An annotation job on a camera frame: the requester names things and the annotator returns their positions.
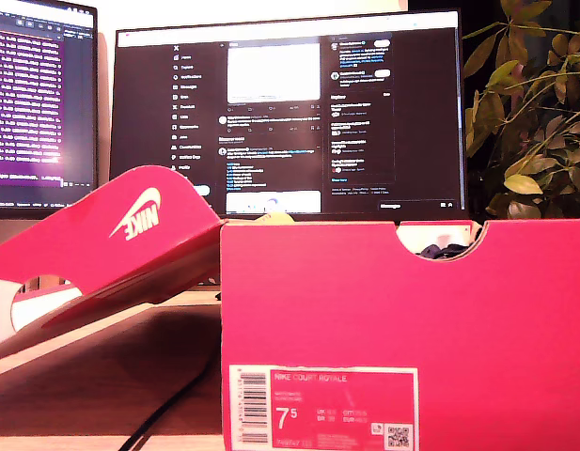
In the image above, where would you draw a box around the green leafy houseplant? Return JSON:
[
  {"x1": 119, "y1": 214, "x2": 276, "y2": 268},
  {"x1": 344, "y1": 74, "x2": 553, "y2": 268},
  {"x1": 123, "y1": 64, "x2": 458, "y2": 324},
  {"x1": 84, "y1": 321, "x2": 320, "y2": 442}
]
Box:
[{"x1": 462, "y1": 0, "x2": 580, "y2": 222}]

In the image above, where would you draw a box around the white tissue paper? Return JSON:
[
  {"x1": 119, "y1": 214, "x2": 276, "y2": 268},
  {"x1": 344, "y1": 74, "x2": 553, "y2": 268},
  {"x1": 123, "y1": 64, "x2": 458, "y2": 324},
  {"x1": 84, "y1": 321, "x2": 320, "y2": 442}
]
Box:
[{"x1": 396, "y1": 224, "x2": 481, "y2": 257}]

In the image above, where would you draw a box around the red Nike shoebox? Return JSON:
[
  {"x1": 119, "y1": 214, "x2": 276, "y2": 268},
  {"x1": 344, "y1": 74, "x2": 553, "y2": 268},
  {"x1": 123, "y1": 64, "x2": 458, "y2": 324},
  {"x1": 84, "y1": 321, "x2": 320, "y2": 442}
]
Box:
[{"x1": 0, "y1": 164, "x2": 580, "y2": 451}]

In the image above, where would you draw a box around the dark navy shoe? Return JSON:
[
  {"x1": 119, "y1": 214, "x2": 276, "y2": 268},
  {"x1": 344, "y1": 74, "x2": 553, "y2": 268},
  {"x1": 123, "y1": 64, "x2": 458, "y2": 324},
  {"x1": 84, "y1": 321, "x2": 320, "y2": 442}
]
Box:
[{"x1": 415, "y1": 242, "x2": 475, "y2": 260}]

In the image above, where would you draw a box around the wide black computer monitor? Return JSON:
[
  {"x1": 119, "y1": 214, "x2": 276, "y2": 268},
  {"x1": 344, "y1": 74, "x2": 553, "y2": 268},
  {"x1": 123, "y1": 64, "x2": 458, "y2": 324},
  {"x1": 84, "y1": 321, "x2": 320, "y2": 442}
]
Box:
[{"x1": 109, "y1": 9, "x2": 470, "y2": 225}]

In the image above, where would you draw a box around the black cable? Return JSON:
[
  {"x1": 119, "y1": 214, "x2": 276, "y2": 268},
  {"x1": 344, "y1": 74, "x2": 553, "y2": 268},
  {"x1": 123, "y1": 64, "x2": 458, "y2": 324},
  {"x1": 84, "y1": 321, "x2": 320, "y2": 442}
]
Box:
[{"x1": 117, "y1": 369, "x2": 224, "y2": 451}]

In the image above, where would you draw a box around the computer monitor with purple terminal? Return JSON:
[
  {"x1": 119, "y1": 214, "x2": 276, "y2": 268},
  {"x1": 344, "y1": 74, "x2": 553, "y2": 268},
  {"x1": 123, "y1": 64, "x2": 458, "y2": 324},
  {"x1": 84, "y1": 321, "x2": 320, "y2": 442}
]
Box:
[{"x1": 0, "y1": 0, "x2": 100, "y2": 220}]

